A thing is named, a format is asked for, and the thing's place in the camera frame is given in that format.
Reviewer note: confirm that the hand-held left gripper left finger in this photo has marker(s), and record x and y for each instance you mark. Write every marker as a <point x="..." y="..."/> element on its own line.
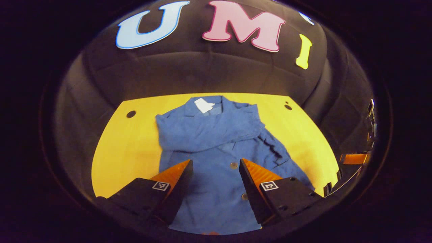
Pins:
<point x="179" y="194"/>

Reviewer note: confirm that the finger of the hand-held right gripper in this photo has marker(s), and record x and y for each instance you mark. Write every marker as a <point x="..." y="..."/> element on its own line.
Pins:
<point x="354" y="158"/>
<point x="347" y="173"/>

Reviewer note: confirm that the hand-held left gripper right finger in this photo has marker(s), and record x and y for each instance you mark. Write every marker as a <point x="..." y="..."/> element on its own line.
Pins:
<point x="251" y="192"/>

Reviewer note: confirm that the blue button-up jacket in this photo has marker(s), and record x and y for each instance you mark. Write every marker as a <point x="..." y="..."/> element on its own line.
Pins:
<point x="209" y="135"/>

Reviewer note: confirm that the black backdrop cloth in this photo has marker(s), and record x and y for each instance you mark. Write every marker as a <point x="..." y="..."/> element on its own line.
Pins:
<point x="202" y="67"/>

